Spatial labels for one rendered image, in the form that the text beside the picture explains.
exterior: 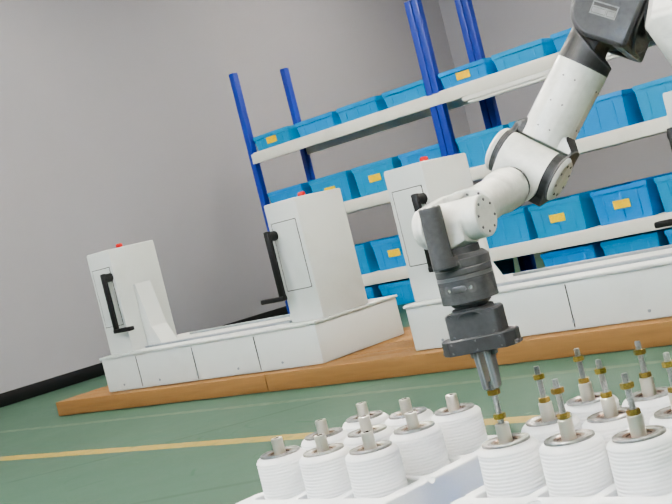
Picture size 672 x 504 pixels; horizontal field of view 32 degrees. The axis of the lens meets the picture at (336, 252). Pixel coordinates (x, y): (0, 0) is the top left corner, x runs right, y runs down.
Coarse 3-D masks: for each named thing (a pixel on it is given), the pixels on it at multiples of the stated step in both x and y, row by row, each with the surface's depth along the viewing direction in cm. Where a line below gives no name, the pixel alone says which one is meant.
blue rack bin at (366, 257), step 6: (372, 240) 892; (354, 246) 839; (360, 246) 835; (366, 246) 835; (360, 252) 837; (366, 252) 835; (372, 252) 840; (360, 258) 838; (366, 258) 835; (372, 258) 839; (360, 264) 839; (366, 264) 836; (372, 264) 838; (360, 270) 841; (366, 270) 837; (372, 270) 837; (378, 270) 843
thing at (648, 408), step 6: (666, 396) 186; (624, 402) 190; (636, 402) 187; (642, 402) 186; (648, 402) 186; (654, 402) 185; (660, 402) 185; (666, 402) 185; (642, 408) 186; (648, 408) 185; (654, 408) 185; (660, 408) 185; (648, 414) 185; (648, 420) 186
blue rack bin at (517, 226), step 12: (504, 216) 750; (516, 216) 745; (528, 216) 744; (504, 228) 753; (516, 228) 747; (528, 228) 742; (492, 240) 761; (504, 240) 755; (516, 240) 749; (528, 240) 743
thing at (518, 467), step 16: (480, 448) 182; (512, 448) 177; (528, 448) 178; (480, 464) 181; (496, 464) 178; (512, 464) 177; (528, 464) 177; (496, 480) 178; (512, 480) 177; (528, 480) 177; (544, 480) 179; (496, 496) 179; (512, 496) 177
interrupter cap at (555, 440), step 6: (576, 432) 175; (582, 432) 174; (588, 432) 173; (594, 432) 172; (546, 438) 175; (552, 438) 175; (558, 438) 174; (576, 438) 172; (582, 438) 170; (588, 438) 170; (546, 444) 172; (552, 444) 171; (558, 444) 170; (564, 444) 170; (570, 444) 169
